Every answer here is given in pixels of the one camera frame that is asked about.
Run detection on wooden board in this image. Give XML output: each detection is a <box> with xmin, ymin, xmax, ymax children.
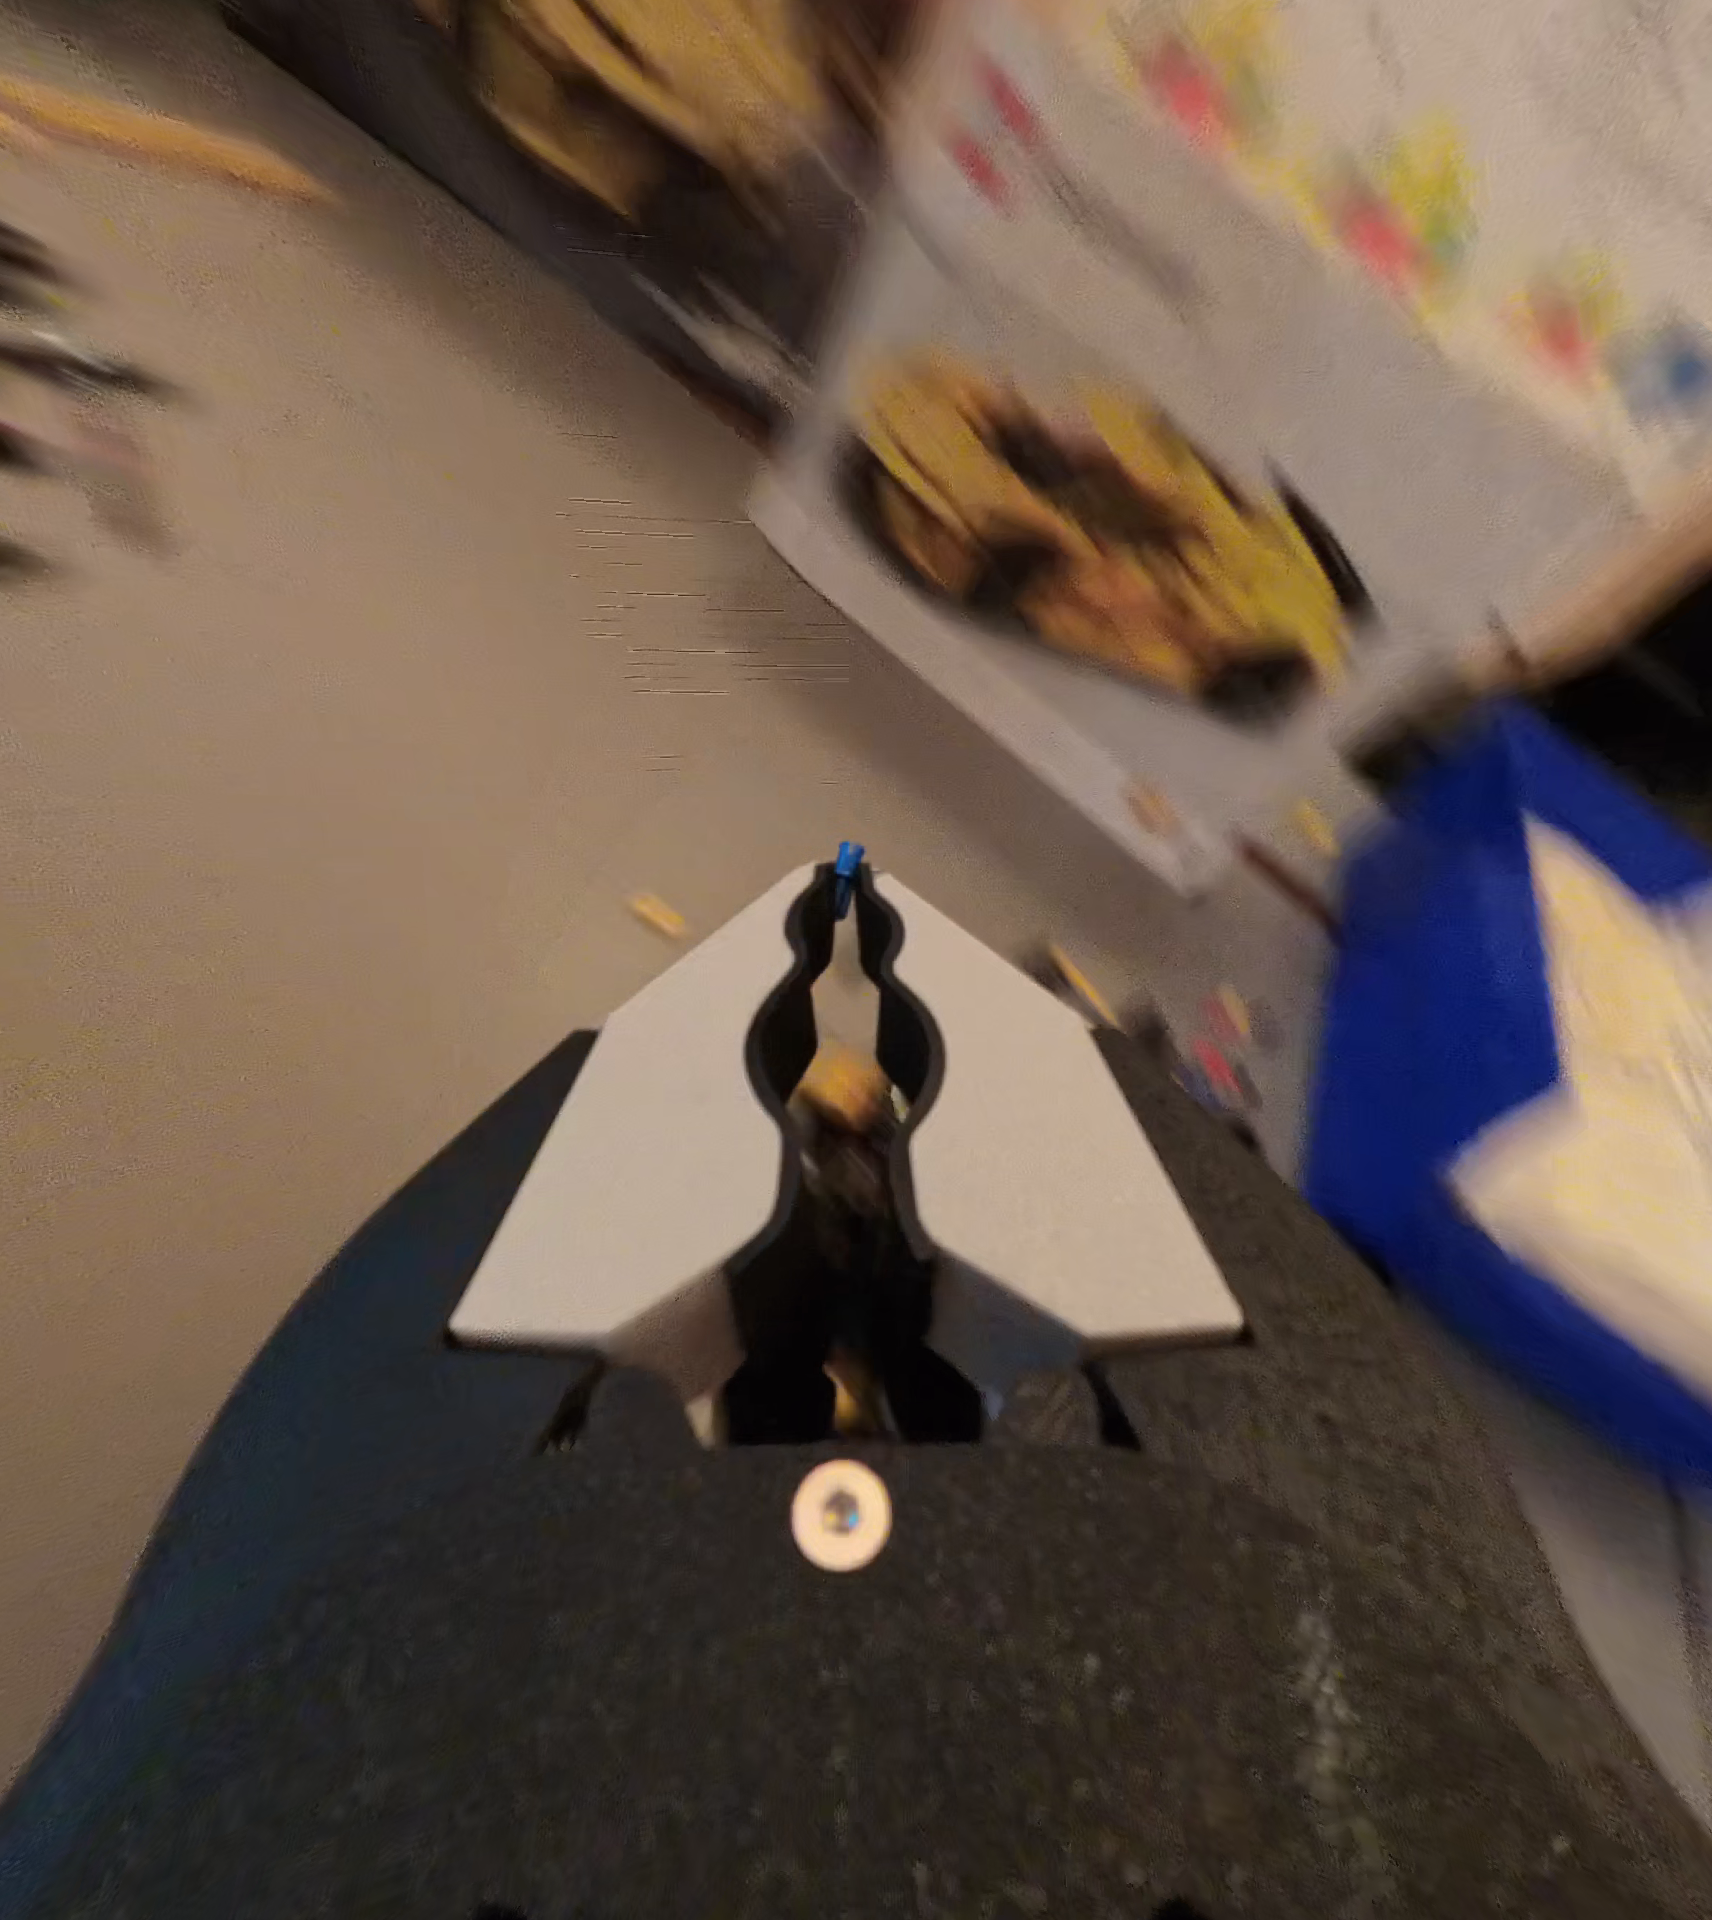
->
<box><xmin>1455</xmin><ymin>396</ymin><xmax>1712</xmax><ymax>694</ymax></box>

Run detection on blue plastic bin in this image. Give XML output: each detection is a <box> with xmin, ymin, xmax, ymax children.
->
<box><xmin>1306</xmin><ymin>697</ymin><xmax>1712</xmax><ymax>1547</ymax></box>

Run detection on dark toy car box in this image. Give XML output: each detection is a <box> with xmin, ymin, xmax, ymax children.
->
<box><xmin>218</xmin><ymin>0</ymin><xmax>948</xmax><ymax>451</ymax></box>

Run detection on long yellow beam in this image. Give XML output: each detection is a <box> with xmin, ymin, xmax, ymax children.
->
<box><xmin>0</xmin><ymin>61</ymin><xmax>349</xmax><ymax>211</ymax></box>

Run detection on white instruction sheet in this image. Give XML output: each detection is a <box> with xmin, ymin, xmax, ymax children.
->
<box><xmin>887</xmin><ymin>0</ymin><xmax>1712</xmax><ymax>512</ymax></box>

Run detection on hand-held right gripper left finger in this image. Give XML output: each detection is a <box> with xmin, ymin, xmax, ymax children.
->
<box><xmin>448</xmin><ymin>863</ymin><xmax>841</xmax><ymax>1445</ymax></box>

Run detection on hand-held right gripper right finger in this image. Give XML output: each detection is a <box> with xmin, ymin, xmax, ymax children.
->
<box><xmin>863</xmin><ymin>870</ymin><xmax>1247</xmax><ymax>1445</ymax></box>

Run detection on white paper sheets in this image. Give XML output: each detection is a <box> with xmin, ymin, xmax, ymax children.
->
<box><xmin>1449</xmin><ymin>818</ymin><xmax>1712</xmax><ymax>1481</ymax></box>

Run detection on grey desk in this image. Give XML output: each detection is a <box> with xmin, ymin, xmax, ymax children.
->
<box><xmin>0</xmin><ymin>0</ymin><xmax>1336</xmax><ymax>1877</ymax></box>

